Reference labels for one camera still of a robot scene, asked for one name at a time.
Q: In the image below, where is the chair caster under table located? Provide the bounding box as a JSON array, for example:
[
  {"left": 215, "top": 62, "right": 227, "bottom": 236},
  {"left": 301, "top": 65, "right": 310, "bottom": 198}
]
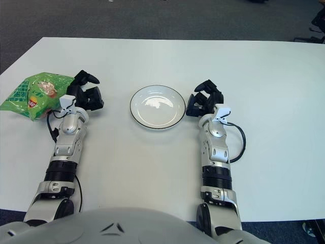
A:
[{"left": 301, "top": 219, "right": 325, "bottom": 239}]

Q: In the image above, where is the grey robot torso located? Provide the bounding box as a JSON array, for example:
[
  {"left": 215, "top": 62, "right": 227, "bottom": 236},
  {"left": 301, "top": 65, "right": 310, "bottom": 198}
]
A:
[{"left": 0, "top": 207, "right": 274, "bottom": 244}]

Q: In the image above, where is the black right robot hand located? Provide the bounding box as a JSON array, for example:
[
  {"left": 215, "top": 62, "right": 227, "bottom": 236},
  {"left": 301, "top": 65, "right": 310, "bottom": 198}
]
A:
[{"left": 185, "top": 79, "right": 224, "bottom": 118}]

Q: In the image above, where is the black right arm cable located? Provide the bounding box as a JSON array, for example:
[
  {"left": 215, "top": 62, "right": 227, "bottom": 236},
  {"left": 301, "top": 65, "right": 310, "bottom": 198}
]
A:
[{"left": 226, "top": 121, "right": 247, "bottom": 163}]

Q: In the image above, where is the green snack bag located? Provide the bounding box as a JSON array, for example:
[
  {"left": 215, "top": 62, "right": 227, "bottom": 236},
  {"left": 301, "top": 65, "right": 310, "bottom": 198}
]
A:
[{"left": 0, "top": 72, "right": 75, "bottom": 122}]

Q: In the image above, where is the white plate with black rim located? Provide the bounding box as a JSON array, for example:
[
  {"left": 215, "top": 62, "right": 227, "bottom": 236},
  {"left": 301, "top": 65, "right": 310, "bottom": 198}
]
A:
[{"left": 129, "top": 84, "right": 186, "bottom": 130}]

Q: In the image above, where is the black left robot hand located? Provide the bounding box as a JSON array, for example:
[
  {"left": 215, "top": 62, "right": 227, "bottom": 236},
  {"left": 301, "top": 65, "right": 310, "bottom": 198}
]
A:
[{"left": 66, "top": 70, "right": 105, "bottom": 112}]

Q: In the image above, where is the black office chair base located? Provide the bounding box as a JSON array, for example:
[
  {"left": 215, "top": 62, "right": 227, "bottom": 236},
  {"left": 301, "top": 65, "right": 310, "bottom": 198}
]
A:
[{"left": 294, "top": 7, "right": 325, "bottom": 44}]

